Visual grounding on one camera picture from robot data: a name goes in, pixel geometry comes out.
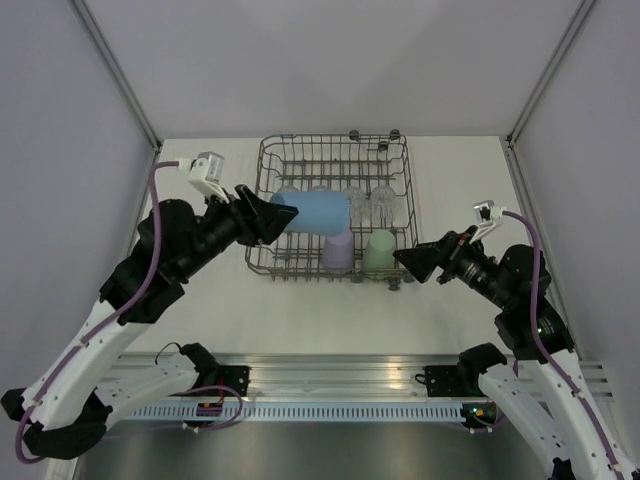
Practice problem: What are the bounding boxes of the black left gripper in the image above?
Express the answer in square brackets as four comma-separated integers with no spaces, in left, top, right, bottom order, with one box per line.
[179,182,301,278]

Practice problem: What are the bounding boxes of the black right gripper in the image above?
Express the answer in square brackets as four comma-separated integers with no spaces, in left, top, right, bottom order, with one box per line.
[393,224,515,309]

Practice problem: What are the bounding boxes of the blue plastic cup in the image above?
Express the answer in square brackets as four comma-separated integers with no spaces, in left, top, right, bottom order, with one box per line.
[270,191,350,237]

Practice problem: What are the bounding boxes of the green plastic cup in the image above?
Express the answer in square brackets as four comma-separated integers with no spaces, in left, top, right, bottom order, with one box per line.
[362,229,396,270]

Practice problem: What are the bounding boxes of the purple plastic cup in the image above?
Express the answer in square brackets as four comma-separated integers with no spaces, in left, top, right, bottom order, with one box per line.
[321,228,354,273]

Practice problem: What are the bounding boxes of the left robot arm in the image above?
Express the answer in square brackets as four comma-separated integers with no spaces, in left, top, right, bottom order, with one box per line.
[1,185,298,464]

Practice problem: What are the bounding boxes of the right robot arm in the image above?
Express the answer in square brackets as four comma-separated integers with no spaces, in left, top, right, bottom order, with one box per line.
[394,226,639,479]

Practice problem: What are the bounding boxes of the grey wire dish rack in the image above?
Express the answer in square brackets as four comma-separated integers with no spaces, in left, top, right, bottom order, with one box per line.
[245,130,418,292]

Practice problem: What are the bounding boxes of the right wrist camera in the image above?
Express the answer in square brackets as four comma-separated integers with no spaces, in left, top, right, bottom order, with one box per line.
[470,200,506,243]

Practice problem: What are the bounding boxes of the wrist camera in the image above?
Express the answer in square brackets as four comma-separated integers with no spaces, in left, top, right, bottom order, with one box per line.
[470,200,506,243]
[188,152,230,203]

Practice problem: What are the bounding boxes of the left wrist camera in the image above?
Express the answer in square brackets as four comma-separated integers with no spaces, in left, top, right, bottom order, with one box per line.
[188,152,230,203]

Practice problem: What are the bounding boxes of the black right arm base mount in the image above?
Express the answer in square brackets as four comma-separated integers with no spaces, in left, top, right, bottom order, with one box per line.
[413,365,482,398]

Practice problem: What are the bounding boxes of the aluminium table front rail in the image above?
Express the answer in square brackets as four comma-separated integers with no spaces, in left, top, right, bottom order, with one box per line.
[99,352,616,401]

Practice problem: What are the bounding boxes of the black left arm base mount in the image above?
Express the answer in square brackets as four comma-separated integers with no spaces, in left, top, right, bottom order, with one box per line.
[194,365,250,397]

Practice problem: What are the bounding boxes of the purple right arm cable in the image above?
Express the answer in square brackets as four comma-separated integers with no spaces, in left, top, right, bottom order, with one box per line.
[502,209,626,480]

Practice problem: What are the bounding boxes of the white slotted cable duct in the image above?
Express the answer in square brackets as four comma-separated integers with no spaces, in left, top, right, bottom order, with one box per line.
[128,400,464,423]

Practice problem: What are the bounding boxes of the aluminium frame post left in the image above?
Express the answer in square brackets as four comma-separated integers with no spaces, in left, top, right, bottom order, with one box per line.
[67,0,162,153]

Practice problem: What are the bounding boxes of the aluminium frame post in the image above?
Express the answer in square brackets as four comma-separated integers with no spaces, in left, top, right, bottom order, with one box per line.
[503,0,599,149]
[67,0,162,153]

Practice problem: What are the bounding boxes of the aluminium frame post right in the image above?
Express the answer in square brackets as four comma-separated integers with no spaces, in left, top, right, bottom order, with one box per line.
[503,0,599,149]

